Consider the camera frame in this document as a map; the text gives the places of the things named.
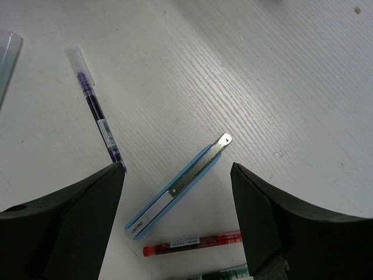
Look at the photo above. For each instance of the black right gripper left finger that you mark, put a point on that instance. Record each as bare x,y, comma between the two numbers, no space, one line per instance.
62,235

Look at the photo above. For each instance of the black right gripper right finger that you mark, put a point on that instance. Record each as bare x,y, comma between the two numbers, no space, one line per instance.
285,237

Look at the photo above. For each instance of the green ink pen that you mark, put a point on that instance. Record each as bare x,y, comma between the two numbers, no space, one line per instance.
239,272

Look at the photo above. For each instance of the purple ink pen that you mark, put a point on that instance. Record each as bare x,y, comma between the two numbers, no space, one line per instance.
86,83

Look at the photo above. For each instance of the red ink pen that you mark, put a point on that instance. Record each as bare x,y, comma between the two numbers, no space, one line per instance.
193,244

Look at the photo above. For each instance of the clear plastic drawer organizer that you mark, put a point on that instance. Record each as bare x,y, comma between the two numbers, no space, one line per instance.
11,44

